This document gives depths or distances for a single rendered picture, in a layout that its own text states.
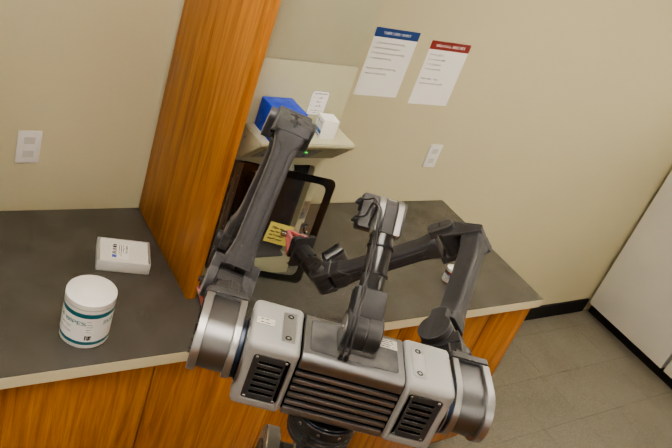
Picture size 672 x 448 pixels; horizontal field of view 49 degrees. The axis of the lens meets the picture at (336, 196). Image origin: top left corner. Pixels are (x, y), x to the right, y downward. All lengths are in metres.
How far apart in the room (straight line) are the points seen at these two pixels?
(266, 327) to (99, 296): 0.75
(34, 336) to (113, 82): 0.81
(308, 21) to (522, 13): 1.33
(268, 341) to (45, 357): 0.86
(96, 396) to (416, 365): 1.06
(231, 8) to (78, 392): 1.11
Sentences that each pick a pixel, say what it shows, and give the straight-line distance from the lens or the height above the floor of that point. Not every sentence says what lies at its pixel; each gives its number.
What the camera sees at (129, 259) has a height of 0.98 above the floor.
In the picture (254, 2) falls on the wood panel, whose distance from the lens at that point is 1.91.
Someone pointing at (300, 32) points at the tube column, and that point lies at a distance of 2.03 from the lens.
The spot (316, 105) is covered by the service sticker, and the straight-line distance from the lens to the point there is 2.17.
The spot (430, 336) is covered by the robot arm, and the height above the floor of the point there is 1.46.
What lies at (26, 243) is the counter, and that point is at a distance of 2.40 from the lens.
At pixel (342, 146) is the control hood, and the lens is 2.14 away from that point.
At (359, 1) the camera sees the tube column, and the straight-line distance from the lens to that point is 2.09.
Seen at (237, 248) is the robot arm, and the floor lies 1.51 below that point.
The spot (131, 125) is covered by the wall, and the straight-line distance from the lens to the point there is 2.49.
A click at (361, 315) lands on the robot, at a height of 1.60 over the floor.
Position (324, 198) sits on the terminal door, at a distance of 2.22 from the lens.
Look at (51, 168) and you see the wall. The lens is 2.51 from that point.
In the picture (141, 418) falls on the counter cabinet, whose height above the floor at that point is 0.65.
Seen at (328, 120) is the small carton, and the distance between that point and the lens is 2.12.
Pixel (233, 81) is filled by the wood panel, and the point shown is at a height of 1.64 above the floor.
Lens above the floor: 2.38
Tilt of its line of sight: 28 degrees down
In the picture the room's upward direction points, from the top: 21 degrees clockwise
